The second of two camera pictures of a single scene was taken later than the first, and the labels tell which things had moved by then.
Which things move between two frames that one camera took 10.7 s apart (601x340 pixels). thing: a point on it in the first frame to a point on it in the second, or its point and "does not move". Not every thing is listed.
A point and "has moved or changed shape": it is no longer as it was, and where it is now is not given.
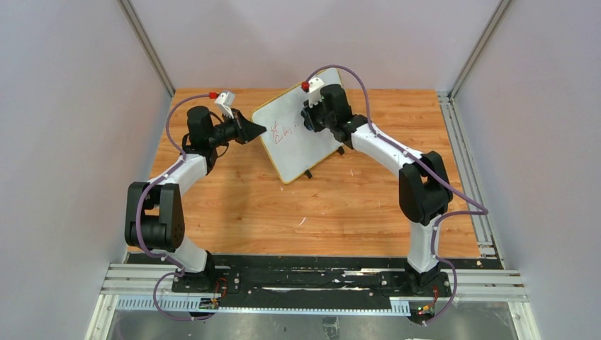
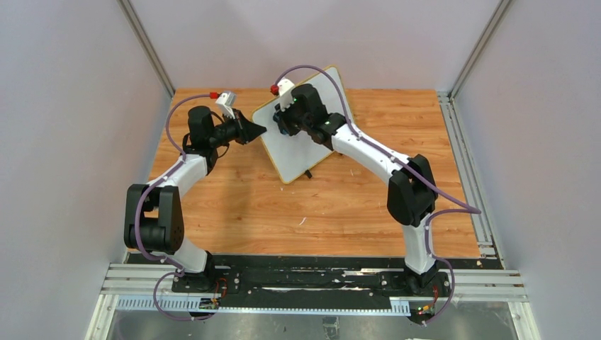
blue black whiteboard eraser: [307, 124] has moved or changed shape
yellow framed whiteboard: [292, 148] does not move
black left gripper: [237, 127] does not move
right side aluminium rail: [486, 247] does not move
